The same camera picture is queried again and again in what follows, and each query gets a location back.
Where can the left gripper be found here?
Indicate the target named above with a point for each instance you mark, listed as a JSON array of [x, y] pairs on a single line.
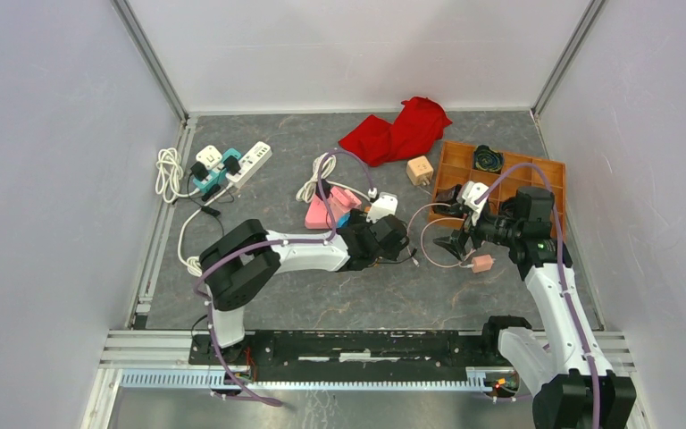
[[358, 222]]

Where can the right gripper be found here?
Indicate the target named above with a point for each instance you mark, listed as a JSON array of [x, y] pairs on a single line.
[[455, 243]]

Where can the pink plug adapter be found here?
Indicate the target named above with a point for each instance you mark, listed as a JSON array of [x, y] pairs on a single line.
[[482, 263]]

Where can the beige cube plug adapter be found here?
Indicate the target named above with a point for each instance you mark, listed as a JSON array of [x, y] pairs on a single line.
[[419, 171]]

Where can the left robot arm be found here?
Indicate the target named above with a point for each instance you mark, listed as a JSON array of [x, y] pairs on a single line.
[[240, 264]]

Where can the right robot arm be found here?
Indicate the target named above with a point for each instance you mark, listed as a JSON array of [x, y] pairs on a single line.
[[571, 382]]

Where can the blue plug adapter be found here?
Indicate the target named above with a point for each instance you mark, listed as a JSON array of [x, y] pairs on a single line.
[[343, 220]]

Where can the orange compartment tray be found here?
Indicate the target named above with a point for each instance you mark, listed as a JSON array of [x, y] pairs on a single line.
[[455, 167]]

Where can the red cloth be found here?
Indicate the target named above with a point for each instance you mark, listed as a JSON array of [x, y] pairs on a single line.
[[413, 133]]

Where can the white power strip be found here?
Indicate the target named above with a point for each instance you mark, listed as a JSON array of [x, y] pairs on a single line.
[[249, 164]]

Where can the white cube adapter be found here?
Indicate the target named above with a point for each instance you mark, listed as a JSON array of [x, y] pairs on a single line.
[[210, 157]]

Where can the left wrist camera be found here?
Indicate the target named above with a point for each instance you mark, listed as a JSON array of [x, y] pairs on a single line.
[[385, 204]]

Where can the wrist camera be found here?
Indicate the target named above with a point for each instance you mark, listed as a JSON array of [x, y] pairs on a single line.
[[385, 204], [473, 196]]

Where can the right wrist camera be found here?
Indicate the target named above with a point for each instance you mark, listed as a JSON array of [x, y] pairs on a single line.
[[473, 196]]

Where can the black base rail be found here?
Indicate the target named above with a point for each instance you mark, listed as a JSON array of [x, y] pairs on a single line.
[[354, 356]]

